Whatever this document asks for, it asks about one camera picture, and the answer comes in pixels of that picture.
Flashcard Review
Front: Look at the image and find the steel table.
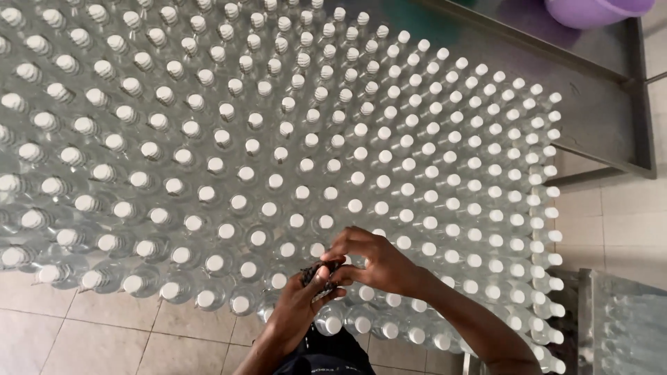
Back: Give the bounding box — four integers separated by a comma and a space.
323, 0, 657, 189

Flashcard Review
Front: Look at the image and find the bundle of dark seal bands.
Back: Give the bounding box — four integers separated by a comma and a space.
299, 259, 346, 304

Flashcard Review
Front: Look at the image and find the shiny steel tray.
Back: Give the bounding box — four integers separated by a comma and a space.
576, 268, 667, 375

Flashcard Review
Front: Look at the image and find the person's dark clothing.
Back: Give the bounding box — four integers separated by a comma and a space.
273, 323, 377, 375

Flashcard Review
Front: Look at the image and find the group of clear white-capped bottles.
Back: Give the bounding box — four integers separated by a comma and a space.
0, 0, 568, 375

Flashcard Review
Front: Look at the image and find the person's left hand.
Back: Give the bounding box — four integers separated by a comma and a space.
267, 264, 348, 342

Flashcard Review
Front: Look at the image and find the person's right hand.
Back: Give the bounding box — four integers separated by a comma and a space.
320, 226, 424, 302

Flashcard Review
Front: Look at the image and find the purple plastic basin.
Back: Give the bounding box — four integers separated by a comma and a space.
544, 0, 656, 30

